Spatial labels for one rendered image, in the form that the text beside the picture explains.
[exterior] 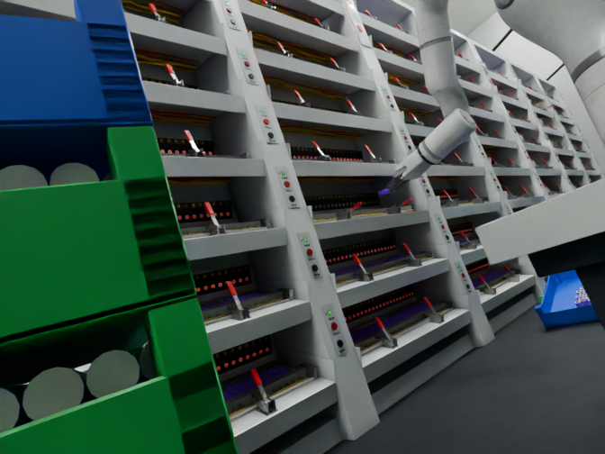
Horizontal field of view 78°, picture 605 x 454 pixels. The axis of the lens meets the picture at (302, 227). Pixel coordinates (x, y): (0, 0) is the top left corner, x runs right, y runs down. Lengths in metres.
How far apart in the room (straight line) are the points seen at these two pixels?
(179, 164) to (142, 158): 0.72
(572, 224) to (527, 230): 0.05
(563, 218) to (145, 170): 0.50
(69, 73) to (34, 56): 0.01
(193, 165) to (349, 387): 0.64
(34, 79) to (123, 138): 0.04
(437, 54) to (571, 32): 0.52
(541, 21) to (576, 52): 0.07
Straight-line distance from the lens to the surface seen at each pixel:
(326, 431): 0.98
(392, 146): 1.59
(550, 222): 0.58
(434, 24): 1.24
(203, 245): 0.83
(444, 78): 1.22
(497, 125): 2.92
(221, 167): 0.94
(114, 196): 0.17
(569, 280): 1.77
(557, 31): 0.78
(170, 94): 1.00
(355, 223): 1.15
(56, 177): 0.19
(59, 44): 0.21
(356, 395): 0.99
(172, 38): 1.14
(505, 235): 0.61
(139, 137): 0.18
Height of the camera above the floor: 0.30
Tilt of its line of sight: 12 degrees up
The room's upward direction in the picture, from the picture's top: 18 degrees counter-clockwise
